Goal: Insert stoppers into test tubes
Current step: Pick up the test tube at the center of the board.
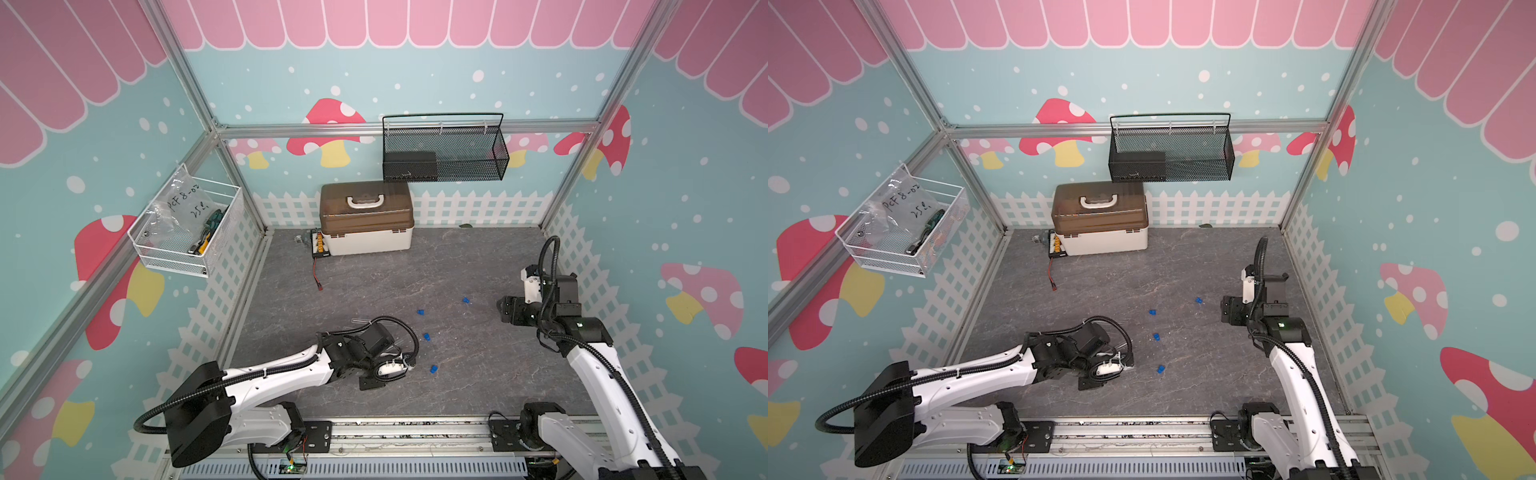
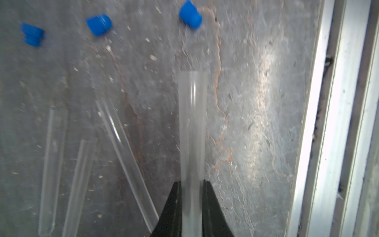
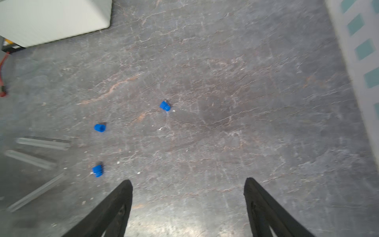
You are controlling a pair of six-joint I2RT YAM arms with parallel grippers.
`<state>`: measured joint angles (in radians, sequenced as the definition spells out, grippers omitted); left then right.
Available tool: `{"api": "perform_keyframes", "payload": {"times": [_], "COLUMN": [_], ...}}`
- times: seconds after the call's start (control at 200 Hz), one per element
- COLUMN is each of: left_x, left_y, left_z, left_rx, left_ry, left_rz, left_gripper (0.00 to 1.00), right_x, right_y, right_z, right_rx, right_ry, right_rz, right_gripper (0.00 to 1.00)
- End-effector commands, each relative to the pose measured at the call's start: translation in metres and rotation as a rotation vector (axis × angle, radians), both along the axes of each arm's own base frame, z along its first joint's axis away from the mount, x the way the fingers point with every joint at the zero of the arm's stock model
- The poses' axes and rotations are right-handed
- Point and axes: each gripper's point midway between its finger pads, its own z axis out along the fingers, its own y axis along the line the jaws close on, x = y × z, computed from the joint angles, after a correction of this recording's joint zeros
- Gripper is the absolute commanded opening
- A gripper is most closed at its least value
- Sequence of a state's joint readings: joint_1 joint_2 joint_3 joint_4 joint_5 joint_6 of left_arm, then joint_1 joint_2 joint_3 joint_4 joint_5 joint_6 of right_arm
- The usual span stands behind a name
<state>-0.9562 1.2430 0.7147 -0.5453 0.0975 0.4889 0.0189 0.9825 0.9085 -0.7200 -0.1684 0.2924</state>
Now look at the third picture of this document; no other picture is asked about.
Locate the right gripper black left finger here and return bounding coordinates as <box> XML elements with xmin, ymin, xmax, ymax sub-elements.
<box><xmin>63</xmin><ymin>180</ymin><xmax>133</xmax><ymax>237</ymax></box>

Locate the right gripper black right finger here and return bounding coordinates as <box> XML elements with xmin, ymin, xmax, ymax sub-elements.
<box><xmin>244</xmin><ymin>178</ymin><xmax>313</xmax><ymax>237</ymax></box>

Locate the clear test tube farthest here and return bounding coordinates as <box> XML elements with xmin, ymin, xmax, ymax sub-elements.
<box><xmin>16</xmin><ymin>138</ymin><xmax>71</xmax><ymax>151</ymax></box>

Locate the clear test tube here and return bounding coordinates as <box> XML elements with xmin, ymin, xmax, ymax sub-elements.
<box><xmin>16</xmin><ymin>138</ymin><xmax>71</xmax><ymax>151</ymax></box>
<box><xmin>5</xmin><ymin>150</ymin><xmax>57</xmax><ymax>170</ymax></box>

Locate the clear test tube diagonal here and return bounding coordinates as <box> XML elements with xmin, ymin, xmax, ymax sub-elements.
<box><xmin>7</xmin><ymin>173</ymin><xmax>66</xmax><ymax>212</ymax></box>

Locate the blue stopper centre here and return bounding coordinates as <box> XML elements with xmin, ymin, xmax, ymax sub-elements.
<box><xmin>92</xmin><ymin>164</ymin><xmax>104</xmax><ymax>178</ymax></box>

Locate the blue stopper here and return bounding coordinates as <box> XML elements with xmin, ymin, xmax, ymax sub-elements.
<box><xmin>160</xmin><ymin>101</ymin><xmax>171</xmax><ymax>112</ymax></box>
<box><xmin>94</xmin><ymin>123</ymin><xmax>106</xmax><ymax>132</ymax></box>
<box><xmin>92</xmin><ymin>164</ymin><xmax>104</xmax><ymax>178</ymax></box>

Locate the blue stopper upper middle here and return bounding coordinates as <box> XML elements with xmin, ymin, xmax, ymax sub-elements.
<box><xmin>94</xmin><ymin>123</ymin><xmax>106</xmax><ymax>132</ymax></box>

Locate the blue stopper far right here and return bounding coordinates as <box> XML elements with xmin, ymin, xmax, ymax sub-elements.
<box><xmin>160</xmin><ymin>101</ymin><xmax>171</xmax><ymax>112</ymax></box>

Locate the black yellow battery charger board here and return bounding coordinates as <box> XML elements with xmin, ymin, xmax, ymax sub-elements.
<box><xmin>1</xmin><ymin>37</ymin><xmax>24</xmax><ymax>53</ymax></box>

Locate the brown lid storage toolbox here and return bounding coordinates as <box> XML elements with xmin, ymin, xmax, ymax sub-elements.
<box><xmin>1</xmin><ymin>0</ymin><xmax>113</xmax><ymax>47</ymax></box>

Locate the red wire with connector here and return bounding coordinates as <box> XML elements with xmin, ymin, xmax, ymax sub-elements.
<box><xmin>0</xmin><ymin>51</ymin><xmax>11</xmax><ymax>98</ymax></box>

